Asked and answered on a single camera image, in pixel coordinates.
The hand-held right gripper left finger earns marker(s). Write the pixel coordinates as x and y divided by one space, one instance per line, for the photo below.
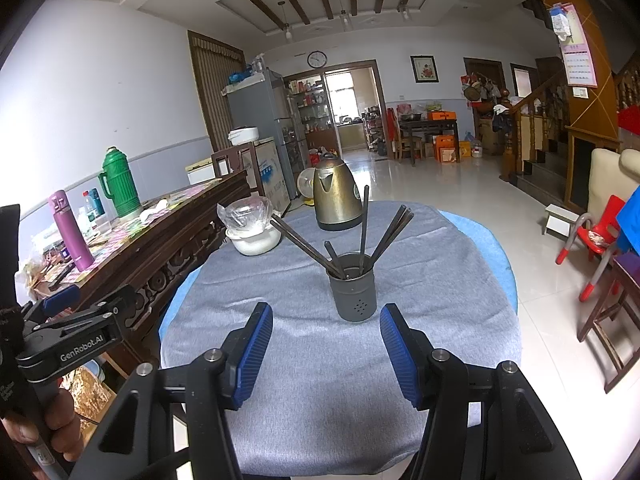
252 355

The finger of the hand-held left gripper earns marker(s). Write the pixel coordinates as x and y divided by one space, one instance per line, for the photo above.
62 297
100 310

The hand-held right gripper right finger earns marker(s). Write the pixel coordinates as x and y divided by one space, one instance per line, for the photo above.
400 360

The grey metal utensil holder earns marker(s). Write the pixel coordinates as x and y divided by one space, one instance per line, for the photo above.
352 295

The bundle of dark chopsticks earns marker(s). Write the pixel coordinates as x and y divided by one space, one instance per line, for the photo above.
363 230

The person's left hand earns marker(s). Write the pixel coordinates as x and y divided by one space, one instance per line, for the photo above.
60 420

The gold foil bag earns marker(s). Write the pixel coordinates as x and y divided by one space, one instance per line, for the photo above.
92 390

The purple bottle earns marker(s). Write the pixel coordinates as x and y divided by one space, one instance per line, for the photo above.
72 235

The clear plastic container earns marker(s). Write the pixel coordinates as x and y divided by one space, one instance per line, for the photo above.
98 225

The carved wooden sideboard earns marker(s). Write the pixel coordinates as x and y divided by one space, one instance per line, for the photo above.
165 245

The plastic bottle with blue label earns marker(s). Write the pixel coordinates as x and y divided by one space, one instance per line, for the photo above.
94 205

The white crumpled cloth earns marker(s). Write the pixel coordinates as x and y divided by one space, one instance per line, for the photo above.
152 211

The green thermos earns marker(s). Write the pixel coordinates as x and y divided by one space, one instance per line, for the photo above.
122 185

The clear plastic bag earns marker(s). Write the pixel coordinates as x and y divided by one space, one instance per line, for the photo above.
245 215

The light blue table cover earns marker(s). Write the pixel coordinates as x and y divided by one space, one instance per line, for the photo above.
504 262

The white cardboard box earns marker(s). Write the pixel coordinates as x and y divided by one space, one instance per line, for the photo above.
200 170

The gold electric kettle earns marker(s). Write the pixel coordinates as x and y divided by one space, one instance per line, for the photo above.
335 195

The white electric fan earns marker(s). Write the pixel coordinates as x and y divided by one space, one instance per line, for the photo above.
306 185

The white chest freezer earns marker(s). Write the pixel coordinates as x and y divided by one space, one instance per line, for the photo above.
270 170

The brown wooden chair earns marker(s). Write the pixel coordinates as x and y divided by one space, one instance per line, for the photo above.
232 149

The tall orange box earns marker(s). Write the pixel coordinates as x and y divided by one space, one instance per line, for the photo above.
446 150

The white step stool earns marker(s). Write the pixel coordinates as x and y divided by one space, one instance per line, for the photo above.
560 215

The white rice cooker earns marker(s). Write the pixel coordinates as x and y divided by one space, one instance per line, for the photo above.
244 135

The clear water jug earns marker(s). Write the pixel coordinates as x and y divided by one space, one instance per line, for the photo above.
474 146

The dark wooden side table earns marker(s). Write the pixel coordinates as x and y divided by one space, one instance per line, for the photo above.
425 125

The dark wooden chair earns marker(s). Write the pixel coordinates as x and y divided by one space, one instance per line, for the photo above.
627 270

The wooden stair railing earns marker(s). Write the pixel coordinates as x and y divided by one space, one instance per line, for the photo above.
507 140

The flat orange box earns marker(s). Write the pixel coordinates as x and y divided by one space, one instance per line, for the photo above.
445 116

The red child chair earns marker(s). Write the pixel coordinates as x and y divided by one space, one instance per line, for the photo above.
605 220

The brown curtain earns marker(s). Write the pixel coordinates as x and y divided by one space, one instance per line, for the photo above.
215 90

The grey refrigerator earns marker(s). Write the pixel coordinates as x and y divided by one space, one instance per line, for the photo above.
255 105

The shelf with bottles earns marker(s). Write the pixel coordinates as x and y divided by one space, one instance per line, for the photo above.
310 105

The blue cloth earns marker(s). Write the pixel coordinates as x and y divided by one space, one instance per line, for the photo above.
631 225

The beige sofa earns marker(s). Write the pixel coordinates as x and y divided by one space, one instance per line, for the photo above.
602 175

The framed picture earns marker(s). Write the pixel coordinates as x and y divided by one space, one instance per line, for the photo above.
424 69

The pendant lamp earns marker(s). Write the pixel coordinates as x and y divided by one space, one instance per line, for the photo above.
344 20
404 10
288 32

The round wall clock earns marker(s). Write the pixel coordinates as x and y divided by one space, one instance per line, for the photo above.
317 59

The white wall switch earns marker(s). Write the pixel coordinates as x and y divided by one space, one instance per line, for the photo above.
580 92

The pink wall calendar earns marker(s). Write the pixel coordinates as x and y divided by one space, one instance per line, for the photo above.
580 65

